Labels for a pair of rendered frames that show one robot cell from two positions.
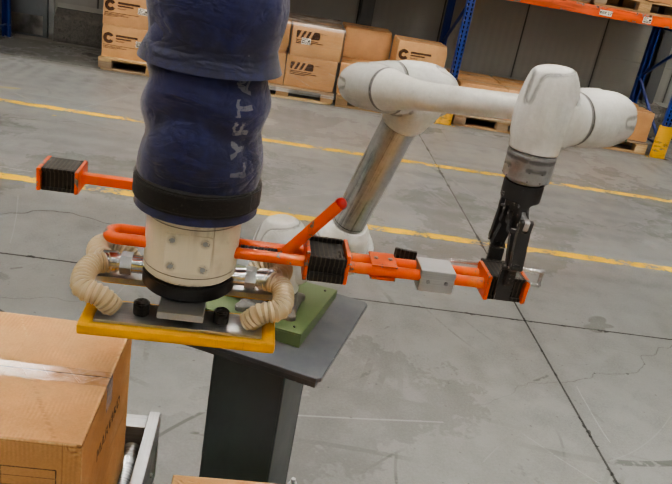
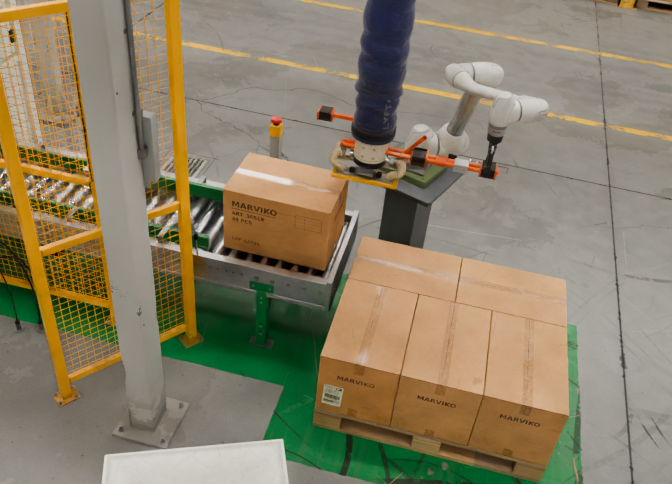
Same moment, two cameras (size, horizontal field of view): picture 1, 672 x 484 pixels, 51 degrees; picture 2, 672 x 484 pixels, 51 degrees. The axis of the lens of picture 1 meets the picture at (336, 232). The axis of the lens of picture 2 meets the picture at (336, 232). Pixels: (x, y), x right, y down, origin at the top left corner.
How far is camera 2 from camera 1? 2.34 m
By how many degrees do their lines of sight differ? 22
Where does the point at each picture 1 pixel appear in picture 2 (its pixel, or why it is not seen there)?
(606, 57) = not seen: outside the picture
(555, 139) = (502, 121)
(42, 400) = (317, 198)
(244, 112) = (388, 108)
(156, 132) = (359, 112)
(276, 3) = (399, 75)
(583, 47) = not seen: outside the picture
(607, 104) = (529, 107)
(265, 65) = (395, 93)
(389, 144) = (469, 98)
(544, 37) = not seen: outside the picture
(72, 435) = (327, 210)
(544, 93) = (497, 104)
